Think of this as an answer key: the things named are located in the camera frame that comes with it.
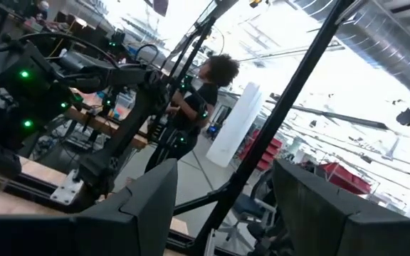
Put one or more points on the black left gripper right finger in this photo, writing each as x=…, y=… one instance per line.
x=315, y=213

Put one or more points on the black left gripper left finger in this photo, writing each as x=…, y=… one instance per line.
x=137, y=213

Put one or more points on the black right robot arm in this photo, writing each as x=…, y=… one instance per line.
x=126, y=117

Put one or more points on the red storage bin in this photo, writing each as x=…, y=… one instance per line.
x=347, y=179

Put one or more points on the office chair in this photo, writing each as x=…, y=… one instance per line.
x=251, y=209

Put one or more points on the stack of red bins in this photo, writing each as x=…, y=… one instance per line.
x=269, y=149

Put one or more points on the wooden workbench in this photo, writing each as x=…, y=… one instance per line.
x=102, y=124

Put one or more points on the white column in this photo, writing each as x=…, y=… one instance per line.
x=237, y=124

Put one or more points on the person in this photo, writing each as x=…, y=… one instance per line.
x=198, y=103
x=41, y=9

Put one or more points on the black hanging ceiling device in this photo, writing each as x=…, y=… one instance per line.
x=407, y=117

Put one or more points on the dark ceiling rail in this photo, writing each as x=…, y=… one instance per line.
x=333, y=115

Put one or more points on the black frame post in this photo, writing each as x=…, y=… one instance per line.
x=281, y=106
x=194, y=53

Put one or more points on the silver ventilation duct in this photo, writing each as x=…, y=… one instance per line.
x=386, y=39

